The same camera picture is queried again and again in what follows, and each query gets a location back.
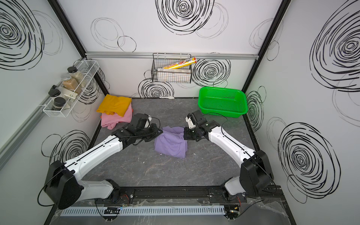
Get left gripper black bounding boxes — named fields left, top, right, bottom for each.
left=136, top=123, right=164, bottom=141

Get purple t-shirt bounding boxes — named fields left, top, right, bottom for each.
left=154, top=126, right=188, bottom=158

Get green plastic basket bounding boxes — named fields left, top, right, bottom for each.
left=198, top=87, right=248, bottom=118

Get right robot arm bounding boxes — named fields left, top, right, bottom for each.
left=184, top=110, right=274, bottom=197

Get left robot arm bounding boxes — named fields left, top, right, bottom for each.
left=41, top=113, right=163, bottom=210

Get folded pink t-shirt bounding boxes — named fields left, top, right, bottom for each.
left=101, top=103, right=133, bottom=130

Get folded yellow t-shirt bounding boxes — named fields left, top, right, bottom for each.
left=97, top=94, right=132, bottom=117

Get yellow foil roll box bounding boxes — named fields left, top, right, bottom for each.
left=163, top=57, right=197, bottom=69

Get spice jar black lid far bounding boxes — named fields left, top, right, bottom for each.
left=67, top=66, right=83, bottom=83

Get spice jar black lid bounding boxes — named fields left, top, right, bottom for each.
left=52, top=97, right=67, bottom=111
left=48, top=88, right=62, bottom=100
left=67, top=66, right=83, bottom=83

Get spice jar tan contents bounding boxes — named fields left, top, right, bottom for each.
left=61, top=74, right=79, bottom=91

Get spice jar black lid near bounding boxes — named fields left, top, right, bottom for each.
left=52, top=97, right=67, bottom=111

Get spice jar black lid middle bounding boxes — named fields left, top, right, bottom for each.
left=48, top=88, right=62, bottom=100

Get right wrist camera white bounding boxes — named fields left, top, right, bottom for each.
left=185, top=116, right=196, bottom=129

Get black wire wall basket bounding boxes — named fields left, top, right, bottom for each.
left=151, top=53, right=193, bottom=83

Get grey box in wire basket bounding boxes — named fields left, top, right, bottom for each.
left=154, top=68, right=192, bottom=83

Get white slotted cable duct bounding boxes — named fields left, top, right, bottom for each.
left=60, top=205, right=225, bottom=217

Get white wire spice shelf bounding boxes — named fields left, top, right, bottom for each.
left=43, top=60, right=103, bottom=122

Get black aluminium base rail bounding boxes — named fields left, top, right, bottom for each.
left=56, top=184, right=285, bottom=203

